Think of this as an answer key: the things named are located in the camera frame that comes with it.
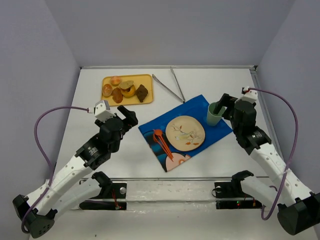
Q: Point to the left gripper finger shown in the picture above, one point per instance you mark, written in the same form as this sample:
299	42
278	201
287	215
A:
123	110
130	120

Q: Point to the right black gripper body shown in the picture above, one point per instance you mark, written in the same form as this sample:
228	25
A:
228	106

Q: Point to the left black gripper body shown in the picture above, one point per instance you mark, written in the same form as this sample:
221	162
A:
125	120

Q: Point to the dark brown bread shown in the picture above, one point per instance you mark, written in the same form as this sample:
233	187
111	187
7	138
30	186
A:
141	93

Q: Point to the tan bread slice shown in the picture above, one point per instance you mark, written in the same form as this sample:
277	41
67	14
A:
124	85

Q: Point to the metal tongs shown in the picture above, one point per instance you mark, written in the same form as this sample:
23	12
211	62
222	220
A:
178	96

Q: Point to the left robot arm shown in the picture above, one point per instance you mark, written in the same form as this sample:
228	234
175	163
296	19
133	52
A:
79	179

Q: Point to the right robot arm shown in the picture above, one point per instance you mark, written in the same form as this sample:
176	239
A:
298	206

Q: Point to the brown glazed pastry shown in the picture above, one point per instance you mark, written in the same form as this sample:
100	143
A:
117	95

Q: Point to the golden bagel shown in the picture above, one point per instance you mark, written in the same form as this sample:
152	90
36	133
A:
128	92

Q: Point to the yellow plastic tray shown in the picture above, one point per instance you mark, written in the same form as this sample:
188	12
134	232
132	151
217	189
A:
144	79

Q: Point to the green plastic cup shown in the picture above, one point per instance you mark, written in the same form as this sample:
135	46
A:
212	119

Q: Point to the round bun left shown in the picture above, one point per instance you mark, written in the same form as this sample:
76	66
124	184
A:
107	90

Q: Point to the round bun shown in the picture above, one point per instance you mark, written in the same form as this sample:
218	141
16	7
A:
107	90
115	80

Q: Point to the orange plastic spoon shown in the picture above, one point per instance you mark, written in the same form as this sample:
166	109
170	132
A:
157	134

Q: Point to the orange plastic fork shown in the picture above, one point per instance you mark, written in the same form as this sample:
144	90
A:
160	142

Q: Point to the round bun top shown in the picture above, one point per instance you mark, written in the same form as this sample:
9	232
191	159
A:
115	80

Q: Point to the orange plastic knife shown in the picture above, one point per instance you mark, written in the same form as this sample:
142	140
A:
163	145

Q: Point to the blue cartoon placemat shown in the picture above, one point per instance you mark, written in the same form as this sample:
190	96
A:
154	133

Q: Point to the beige decorated plate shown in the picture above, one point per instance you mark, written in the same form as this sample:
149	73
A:
185	133

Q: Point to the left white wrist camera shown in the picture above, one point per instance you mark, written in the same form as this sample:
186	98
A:
102	111

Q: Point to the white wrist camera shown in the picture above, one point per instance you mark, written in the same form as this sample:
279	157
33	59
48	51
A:
102	111
249	95

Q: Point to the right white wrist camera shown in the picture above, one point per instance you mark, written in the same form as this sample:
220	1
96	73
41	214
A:
249	95

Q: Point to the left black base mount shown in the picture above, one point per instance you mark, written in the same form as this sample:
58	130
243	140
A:
111	196

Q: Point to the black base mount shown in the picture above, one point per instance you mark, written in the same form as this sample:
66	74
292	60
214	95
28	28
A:
111	196
229	198

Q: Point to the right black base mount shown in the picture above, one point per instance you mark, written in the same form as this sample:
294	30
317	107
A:
229	198

